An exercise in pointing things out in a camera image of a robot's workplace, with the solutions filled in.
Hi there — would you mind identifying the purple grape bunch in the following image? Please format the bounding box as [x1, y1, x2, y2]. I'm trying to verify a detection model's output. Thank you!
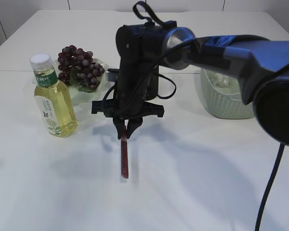
[57, 45, 105, 90]

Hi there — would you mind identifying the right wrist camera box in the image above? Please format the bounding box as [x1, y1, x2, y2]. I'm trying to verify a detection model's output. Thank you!
[106, 68, 119, 82]

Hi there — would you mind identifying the black mesh pen holder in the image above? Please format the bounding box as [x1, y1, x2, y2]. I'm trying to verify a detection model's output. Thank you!
[146, 66, 159, 101]

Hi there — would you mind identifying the clear plastic sheet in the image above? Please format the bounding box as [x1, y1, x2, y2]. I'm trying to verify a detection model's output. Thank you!
[210, 72, 230, 88]

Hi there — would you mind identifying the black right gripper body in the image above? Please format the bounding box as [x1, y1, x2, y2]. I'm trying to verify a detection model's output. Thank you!
[91, 99, 164, 119]

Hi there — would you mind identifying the green woven plastic basket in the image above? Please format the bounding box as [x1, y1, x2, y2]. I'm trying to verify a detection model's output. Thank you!
[200, 69, 254, 119]

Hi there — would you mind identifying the yellow tea bottle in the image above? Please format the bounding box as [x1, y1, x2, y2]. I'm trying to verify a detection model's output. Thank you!
[30, 53, 78, 138]

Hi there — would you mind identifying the light green wavy plate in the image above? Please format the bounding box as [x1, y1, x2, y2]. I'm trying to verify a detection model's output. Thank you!
[31, 59, 113, 105]

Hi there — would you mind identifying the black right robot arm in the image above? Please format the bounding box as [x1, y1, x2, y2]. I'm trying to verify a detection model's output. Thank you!
[92, 25, 289, 146]

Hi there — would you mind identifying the red glitter pen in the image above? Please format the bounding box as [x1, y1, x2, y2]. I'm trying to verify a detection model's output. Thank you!
[120, 126, 129, 179]

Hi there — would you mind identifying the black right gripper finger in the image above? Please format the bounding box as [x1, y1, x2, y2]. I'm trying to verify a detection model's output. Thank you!
[126, 117, 143, 139]
[113, 117, 126, 140]

